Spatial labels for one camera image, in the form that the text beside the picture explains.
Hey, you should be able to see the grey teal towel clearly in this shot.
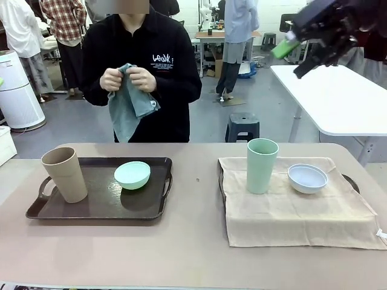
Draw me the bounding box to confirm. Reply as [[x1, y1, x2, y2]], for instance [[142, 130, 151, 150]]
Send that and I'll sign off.
[[108, 62, 161, 143]]

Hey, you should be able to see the white air purifier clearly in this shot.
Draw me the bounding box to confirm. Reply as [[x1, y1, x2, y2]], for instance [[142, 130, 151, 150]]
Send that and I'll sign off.
[[0, 50, 47, 130]]

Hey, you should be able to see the wooden top workbench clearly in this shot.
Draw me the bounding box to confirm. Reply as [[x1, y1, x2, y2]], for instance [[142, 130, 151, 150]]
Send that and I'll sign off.
[[195, 30, 261, 78]]

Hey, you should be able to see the cardboard box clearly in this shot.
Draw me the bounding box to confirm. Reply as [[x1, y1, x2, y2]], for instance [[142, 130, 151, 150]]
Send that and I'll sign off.
[[206, 48, 224, 79]]

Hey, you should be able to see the mint green bowl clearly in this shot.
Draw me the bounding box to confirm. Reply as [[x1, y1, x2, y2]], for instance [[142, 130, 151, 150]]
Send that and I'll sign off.
[[114, 161, 151, 191]]

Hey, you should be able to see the person's right hand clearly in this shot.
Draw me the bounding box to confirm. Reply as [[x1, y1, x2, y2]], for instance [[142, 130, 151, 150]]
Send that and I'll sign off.
[[99, 67, 125, 92]]

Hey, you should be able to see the pale green tall cup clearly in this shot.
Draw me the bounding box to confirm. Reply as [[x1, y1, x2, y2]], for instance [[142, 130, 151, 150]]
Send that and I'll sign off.
[[246, 138, 279, 195]]

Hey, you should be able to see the dark brown serving tray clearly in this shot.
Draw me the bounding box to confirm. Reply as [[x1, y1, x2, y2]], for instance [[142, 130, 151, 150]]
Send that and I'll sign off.
[[218, 164, 361, 212], [25, 156, 174, 220]]

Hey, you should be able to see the person in black sweatshirt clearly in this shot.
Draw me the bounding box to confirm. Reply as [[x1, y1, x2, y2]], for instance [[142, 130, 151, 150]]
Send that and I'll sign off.
[[80, 0, 203, 143]]

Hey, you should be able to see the white storage box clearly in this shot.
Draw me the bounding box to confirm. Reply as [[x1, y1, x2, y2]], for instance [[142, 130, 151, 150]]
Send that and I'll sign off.
[[0, 125, 18, 167]]

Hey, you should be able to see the person's left forearm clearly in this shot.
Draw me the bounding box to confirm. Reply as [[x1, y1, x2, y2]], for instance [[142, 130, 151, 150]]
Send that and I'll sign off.
[[152, 75, 203, 105]]

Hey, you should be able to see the person in dark red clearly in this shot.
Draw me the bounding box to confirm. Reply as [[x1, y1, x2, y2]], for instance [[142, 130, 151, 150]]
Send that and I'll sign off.
[[344, 27, 387, 91]]

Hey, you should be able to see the white side table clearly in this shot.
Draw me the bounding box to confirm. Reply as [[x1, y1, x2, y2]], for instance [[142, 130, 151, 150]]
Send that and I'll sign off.
[[270, 63, 387, 167]]

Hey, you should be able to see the beige cloth mat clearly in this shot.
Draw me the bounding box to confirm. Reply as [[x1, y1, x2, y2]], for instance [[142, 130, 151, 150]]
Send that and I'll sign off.
[[218, 156, 387, 251]]

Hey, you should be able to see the blue white package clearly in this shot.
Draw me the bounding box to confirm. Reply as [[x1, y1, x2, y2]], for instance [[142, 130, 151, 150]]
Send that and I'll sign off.
[[238, 60, 258, 80]]

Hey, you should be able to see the person in plaid shirt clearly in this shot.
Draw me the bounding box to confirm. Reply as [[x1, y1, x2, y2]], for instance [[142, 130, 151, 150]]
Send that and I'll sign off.
[[41, 0, 88, 91]]

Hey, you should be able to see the person's left hand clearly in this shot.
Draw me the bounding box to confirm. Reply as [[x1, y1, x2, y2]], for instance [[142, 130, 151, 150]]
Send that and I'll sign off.
[[129, 67, 156, 92]]

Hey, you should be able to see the person in light blue shirt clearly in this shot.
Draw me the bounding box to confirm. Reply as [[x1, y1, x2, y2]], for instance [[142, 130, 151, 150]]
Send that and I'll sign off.
[[215, 0, 260, 100]]

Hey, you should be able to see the person's right forearm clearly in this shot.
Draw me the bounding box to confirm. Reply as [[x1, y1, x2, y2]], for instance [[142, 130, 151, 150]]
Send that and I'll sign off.
[[82, 69, 105, 106]]

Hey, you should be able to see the person in white shirt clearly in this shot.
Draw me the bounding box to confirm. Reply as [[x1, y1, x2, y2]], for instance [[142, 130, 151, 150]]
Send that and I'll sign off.
[[0, 0, 54, 97]]

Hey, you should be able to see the white round bowl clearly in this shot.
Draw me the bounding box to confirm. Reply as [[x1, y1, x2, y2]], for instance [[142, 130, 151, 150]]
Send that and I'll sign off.
[[287, 163, 329, 195]]

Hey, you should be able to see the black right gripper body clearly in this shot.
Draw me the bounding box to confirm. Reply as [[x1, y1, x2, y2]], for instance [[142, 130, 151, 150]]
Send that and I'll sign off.
[[293, 0, 377, 66]]

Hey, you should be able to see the dark grey plastic stool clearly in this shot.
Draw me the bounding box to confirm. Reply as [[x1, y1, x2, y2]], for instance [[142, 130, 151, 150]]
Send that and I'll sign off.
[[261, 32, 278, 51], [224, 112, 261, 143]]

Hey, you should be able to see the tan tall cup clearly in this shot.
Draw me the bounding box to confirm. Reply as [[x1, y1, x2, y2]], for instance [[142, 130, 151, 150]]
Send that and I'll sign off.
[[41, 147, 89, 204]]

